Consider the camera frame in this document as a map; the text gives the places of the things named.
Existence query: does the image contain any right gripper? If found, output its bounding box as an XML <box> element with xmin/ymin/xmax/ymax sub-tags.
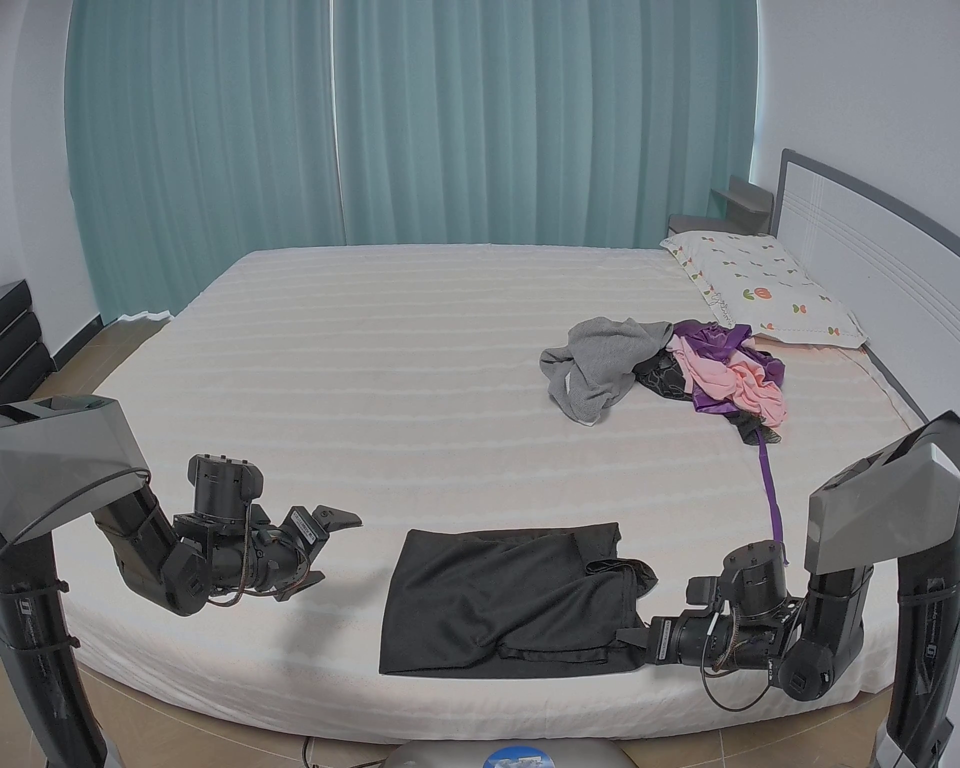
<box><xmin>645</xmin><ymin>612</ymin><xmax>708</xmax><ymax>668</ymax></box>

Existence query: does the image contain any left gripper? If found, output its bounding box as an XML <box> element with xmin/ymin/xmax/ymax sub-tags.
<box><xmin>266</xmin><ymin>505</ymin><xmax>364</xmax><ymax>603</ymax></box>

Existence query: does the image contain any black T-shirt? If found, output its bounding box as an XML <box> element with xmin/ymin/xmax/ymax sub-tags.
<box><xmin>377</xmin><ymin>522</ymin><xmax>660</xmax><ymax>678</ymax></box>

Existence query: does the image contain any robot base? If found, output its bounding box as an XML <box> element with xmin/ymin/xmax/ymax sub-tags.
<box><xmin>390</xmin><ymin>738</ymin><xmax>624</xmax><ymax>768</ymax></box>

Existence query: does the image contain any bed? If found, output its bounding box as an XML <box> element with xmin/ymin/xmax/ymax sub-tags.
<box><xmin>56</xmin><ymin>148</ymin><xmax>960</xmax><ymax>748</ymax></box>

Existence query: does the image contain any pink garment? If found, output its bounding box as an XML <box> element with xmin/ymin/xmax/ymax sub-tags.
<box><xmin>667</xmin><ymin>336</ymin><xmax>789</xmax><ymax>431</ymax></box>

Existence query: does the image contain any black satin lace garment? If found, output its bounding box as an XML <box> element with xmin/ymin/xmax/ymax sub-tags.
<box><xmin>636</xmin><ymin>351</ymin><xmax>786</xmax><ymax>450</ymax></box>

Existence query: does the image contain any grey garment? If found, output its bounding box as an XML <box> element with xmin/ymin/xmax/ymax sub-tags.
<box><xmin>540</xmin><ymin>316</ymin><xmax>675</xmax><ymax>429</ymax></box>

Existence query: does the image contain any purple garment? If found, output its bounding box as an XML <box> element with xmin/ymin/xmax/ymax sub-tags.
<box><xmin>671</xmin><ymin>321</ymin><xmax>789</xmax><ymax>543</ymax></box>

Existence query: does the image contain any black chest of drawers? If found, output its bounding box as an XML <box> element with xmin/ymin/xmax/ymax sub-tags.
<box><xmin>0</xmin><ymin>279</ymin><xmax>56</xmax><ymax>407</ymax></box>

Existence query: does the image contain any white printed pillow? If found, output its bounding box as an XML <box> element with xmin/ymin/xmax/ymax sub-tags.
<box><xmin>660</xmin><ymin>231</ymin><xmax>870</xmax><ymax>351</ymax></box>

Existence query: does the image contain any grey bedside table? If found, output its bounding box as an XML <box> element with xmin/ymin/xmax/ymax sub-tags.
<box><xmin>667</xmin><ymin>176</ymin><xmax>776</xmax><ymax>238</ymax></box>

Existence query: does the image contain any blue-green curtain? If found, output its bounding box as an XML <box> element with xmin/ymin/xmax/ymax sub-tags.
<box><xmin>66</xmin><ymin>0</ymin><xmax>348</xmax><ymax>324</ymax></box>
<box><xmin>333</xmin><ymin>0</ymin><xmax>761</xmax><ymax>249</ymax></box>

